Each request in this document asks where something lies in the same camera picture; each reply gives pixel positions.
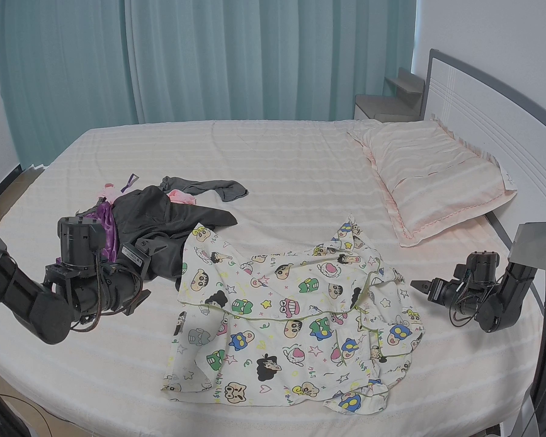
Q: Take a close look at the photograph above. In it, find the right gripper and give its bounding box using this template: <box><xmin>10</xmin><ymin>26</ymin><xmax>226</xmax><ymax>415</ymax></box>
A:
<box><xmin>411</xmin><ymin>277</ymin><xmax>465</xmax><ymax>311</ymax></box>

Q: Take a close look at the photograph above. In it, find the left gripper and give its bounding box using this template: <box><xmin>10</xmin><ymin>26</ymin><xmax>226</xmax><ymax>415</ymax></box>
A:
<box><xmin>73</xmin><ymin>239</ymin><xmax>173</xmax><ymax>322</ymax></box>

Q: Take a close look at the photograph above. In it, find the white printed pyjama top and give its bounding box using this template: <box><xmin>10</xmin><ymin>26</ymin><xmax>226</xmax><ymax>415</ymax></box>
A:
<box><xmin>160</xmin><ymin>214</ymin><xmax>426</xmax><ymax>415</ymax></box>

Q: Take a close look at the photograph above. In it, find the bed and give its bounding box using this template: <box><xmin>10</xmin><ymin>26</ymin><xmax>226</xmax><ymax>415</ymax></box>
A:
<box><xmin>0</xmin><ymin>48</ymin><xmax>546</xmax><ymax>433</ymax></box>

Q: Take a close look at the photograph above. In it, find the black garment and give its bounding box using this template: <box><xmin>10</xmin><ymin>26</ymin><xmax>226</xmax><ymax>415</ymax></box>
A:
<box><xmin>111</xmin><ymin>186</ymin><xmax>237</xmax><ymax>283</ymax></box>

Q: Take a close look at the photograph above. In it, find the purple satin garment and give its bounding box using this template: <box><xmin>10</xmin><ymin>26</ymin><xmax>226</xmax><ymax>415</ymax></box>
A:
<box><xmin>83</xmin><ymin>174</ymin><xmax>139</xmax><ymax>263</ymax></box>

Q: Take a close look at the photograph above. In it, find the pink garment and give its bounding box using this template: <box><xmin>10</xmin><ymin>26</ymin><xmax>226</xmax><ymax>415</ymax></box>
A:
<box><xmin>98</xmin><ymin>181</ymin><xmax>197</xmax><ymax>206</ymax></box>

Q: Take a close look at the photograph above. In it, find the dark grey thin garment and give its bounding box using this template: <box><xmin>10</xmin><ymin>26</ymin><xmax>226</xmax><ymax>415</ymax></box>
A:
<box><xmin>160</xmin><ymin>176</ymin><xmax>249</xmax><ymax>203</ymax></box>

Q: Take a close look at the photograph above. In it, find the pink striped pillow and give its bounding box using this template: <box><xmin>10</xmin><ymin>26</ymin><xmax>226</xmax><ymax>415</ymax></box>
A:
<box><xmin>346</xmin><ymin>116</ymin><xmax>518</xmax><ymax>248</ymax></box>

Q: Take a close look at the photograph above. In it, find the grey bedside table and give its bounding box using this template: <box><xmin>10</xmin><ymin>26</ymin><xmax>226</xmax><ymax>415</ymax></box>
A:
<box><xmin>354</xmin><ymin>67</ymin><xmax>426</xmax><ymax>122</ymax></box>

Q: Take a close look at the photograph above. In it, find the blue-green curtain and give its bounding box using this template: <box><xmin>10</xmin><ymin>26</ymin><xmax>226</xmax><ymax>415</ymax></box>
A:
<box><xmin>125</xmin><ymin>0</ymin><xmax>419</xmax><ymax>123</ymax></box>
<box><xmin>0</xmin><ymin>0</ymin><xmax>139</xmax><ymax>169</ymax></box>

